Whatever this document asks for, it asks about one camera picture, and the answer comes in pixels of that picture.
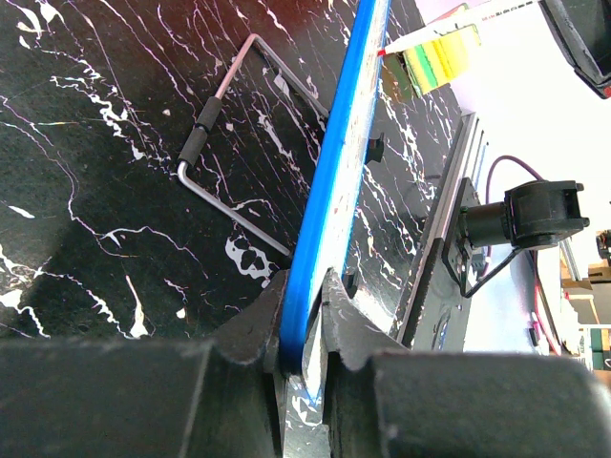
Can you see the wire whiteboard stand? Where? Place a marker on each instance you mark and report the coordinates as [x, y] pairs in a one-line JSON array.
[[252, 151]]

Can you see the orange juice carton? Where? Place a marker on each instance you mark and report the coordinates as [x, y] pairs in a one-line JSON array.
[[436, 63]]

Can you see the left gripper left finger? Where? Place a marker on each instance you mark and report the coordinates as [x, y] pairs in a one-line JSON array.
[[220, 396]]

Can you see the red capped whiteboard marker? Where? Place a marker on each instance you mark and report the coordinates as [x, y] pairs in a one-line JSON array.
[[448, 24]]

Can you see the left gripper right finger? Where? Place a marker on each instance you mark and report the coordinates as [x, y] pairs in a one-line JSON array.
[[383, 400]]

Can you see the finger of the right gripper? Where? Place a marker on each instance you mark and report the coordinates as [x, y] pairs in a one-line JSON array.
[[581, 30]]

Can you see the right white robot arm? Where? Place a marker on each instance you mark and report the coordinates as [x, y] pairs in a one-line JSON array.
[[542, 213]]

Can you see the blue framed whiteboard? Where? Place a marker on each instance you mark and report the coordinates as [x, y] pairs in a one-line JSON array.
[[327, 224]]

